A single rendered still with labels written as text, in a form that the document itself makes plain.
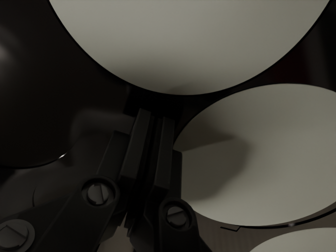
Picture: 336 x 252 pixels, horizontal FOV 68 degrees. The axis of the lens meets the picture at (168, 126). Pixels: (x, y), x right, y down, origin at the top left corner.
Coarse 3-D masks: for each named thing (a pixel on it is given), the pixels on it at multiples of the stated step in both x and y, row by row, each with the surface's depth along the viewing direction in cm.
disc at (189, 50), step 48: (96, 0) 9; (144, 0) 9; (192, 0) 9; (240, 0) 8; (288, 0) 8; (96, 48) 10; (144, 48) 10; (192, 48) 10; (240, 48) 9; (288, 48) 9
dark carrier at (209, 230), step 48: (0, 0) 9; (48, 0) 9; (0, 48) 10; (48, 48) 10; (0, 96) 12; (48, 96) 11; (96, 96) 11; (144, 96) 11; (192, 96) 11; (0, 144) 13; (48, 144) 13; (96, 144) 13; (0, 192) 16; (48, 192) 16; (240, 240) 17
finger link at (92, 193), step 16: (96, 176) 7; (80, 192) 7; (96, 192) 7; (112, 192) 7; (64, 208) 6; (80, 208) 6; (96, 208) 6; (112, 208) 7; (64, 224) 6; (80, 224) 6; (96, 224) 6; (48, 240) 6; (64, 240) 6; (80, 240) 6; (96, 240) 6
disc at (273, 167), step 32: (256, 96) 10; (288, 96) 10; (320, 96) 10; (192, 128) 12; (224, 128) 12; (256, 128) 11; (288, 128) 11; (320, 128) 11; (192, 160) 13; (224, 160) 13; (256, 160) 13; (288, 160) 12; (320, 160) 12; (192, 192) 14; (224, 192) 14; (256, 192) 14; (288, 192) 14; (320, 192) 14; (256, 224) 16
